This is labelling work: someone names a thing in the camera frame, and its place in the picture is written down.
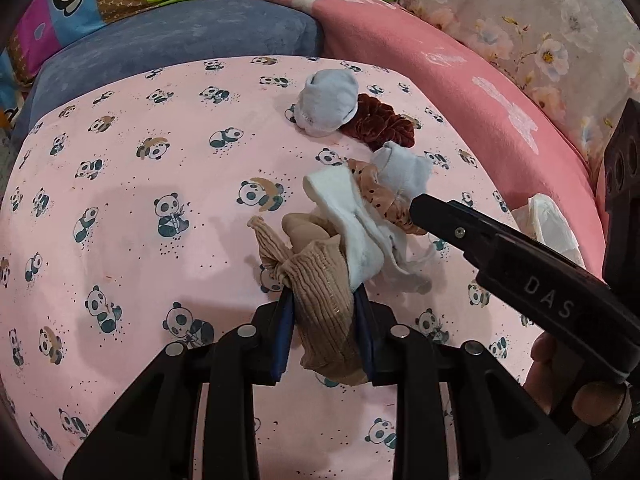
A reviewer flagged white crumpled tissue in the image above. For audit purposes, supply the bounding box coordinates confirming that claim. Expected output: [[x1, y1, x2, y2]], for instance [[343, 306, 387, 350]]
[[510, 194, 586, 268]]

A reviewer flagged grey floral blanket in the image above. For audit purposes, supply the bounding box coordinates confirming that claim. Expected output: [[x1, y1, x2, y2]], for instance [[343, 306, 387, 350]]
[[395, 0, 640, 176]]

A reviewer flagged dark red scrunchie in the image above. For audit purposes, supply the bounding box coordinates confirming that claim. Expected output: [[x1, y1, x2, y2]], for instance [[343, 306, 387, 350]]
[[342, 94, 417, 151]]

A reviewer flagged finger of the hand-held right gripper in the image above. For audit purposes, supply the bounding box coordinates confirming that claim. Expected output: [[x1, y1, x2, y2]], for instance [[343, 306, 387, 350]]
[[409, 194, 531, 271], [602, 97, 640, 291]]

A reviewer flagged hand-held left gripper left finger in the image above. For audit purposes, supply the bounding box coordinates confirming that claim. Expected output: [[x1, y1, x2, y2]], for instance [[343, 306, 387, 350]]
[[62, 287, 296, 480]]

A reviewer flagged brown dotted scrunchie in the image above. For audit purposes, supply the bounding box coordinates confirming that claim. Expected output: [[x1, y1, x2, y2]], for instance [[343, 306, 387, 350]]
[[347, 158, 428, 236]]

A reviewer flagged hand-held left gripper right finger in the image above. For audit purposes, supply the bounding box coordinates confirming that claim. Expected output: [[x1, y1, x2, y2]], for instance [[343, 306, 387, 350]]
[[352, 287, 593, 480]]

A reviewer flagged beige ribbed sock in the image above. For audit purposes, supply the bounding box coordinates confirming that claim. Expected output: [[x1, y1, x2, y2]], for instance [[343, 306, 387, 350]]
[[247, 216, 368, 386]]

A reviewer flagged tan nylon stocking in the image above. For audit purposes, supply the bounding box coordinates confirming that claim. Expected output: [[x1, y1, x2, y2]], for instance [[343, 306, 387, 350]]
[[282, 212, 333, 251]]

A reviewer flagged thin white sock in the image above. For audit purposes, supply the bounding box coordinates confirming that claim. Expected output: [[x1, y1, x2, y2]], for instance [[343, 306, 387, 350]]
[[372, 210, 436, 296]]

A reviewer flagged pink panda print cloth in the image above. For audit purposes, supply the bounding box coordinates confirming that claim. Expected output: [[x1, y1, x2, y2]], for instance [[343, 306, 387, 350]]
[[0, 55, 606, 480]]

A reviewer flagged pale grey sock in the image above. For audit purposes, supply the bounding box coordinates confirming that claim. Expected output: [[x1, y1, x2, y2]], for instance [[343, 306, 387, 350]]
[[372, 141, 432, 201]]

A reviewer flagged person's right hand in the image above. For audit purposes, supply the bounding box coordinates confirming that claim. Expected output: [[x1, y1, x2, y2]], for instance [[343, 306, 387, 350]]
[[522, 332, 633, 428]]

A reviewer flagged pink blanket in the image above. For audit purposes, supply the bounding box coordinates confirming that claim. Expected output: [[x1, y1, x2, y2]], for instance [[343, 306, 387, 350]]
[[235, 0, 608, 281]]

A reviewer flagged blue sofa cushion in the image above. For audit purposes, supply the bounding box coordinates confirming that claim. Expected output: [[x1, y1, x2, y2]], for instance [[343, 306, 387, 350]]
[[7, 0, 326, 146]]

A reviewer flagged rolled pale sock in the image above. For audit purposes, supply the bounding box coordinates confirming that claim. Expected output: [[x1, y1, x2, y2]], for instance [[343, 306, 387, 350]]
[[292, 69, 360, 137]]

